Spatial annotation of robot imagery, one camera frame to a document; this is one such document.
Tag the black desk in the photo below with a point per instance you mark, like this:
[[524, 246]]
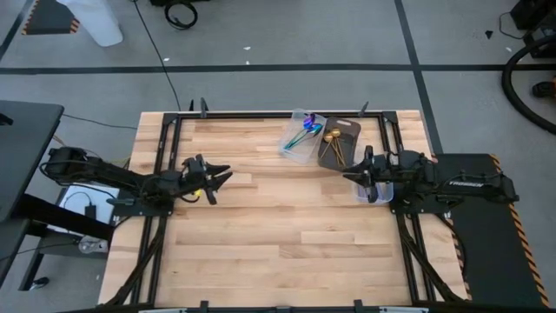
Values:
[[26, 148]]

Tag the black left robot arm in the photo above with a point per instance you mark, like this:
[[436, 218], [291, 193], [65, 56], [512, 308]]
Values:
[[113, 174]]

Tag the grey plastic bin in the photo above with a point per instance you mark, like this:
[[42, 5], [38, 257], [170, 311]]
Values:
[[349, 148]]

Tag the black floor case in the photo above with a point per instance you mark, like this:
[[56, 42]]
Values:
[[534, 13]]

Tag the black cart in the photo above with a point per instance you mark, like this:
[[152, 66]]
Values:
[[543, 48]]

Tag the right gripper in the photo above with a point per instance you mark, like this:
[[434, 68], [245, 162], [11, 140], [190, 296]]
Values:
[[382, 174]]

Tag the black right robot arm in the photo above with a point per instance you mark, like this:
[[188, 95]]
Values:
[[469, 184]]

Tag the clear plastic bin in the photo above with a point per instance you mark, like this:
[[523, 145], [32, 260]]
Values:
[[386, 195]]

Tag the large hazard-striped black mat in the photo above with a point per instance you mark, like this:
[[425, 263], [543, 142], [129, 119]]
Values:
[[491, 252]]

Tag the black aluminium table frame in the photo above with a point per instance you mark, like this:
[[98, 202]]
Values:
[[278, 115]]

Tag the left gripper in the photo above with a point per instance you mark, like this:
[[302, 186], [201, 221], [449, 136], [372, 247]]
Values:
[[197, 182]]

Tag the small black charger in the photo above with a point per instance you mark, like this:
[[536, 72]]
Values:
[[90, 211]]

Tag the clear bin with red sticker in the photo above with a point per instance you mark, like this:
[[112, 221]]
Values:
[[306, 152]]

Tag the small hazard-striped floor mat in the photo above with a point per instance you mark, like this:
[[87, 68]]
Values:
[[48, 19]]

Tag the black table clamp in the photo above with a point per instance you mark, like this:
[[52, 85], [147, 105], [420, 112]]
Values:
[[363, 109], [203, 306], [203, 106], [358, 306], [191, 106]]

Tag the black equipment case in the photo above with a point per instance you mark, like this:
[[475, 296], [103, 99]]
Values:
[[182, 1]]

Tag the white paper sheet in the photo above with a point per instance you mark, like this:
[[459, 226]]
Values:
[[104, 195]]

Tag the orange black tool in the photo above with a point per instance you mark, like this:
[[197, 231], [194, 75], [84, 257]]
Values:
[[543, 90]]

